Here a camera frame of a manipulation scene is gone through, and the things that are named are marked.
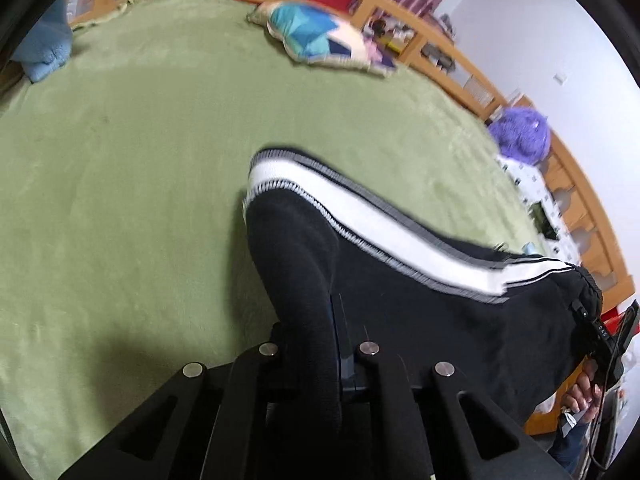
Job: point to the wooden bed frame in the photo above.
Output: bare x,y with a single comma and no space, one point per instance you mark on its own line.
590,210

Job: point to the light blue plush robe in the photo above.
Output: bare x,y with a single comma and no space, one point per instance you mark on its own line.
45,47

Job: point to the person's right hand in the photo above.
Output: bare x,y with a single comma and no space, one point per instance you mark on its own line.
582,395

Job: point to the white wall socket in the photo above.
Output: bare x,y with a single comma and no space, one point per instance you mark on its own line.
560,78

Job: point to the black pants with white stripe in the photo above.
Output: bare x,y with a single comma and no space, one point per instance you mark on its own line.
425,320

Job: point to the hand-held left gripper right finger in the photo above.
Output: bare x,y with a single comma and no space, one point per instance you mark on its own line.
345,360

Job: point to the geometric patterned pillow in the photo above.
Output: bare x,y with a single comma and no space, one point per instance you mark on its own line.
315,35

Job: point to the person's right forearm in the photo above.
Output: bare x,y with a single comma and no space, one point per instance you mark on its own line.
567,447

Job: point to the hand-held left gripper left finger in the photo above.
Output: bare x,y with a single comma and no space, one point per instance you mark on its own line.
265,360

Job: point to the white dotted pillow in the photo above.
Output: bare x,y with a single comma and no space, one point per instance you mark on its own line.
535,185

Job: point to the green fleece blanket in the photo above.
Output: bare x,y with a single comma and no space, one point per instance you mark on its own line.
125,185

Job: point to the purple plush toy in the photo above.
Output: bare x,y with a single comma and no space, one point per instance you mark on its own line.
520,132

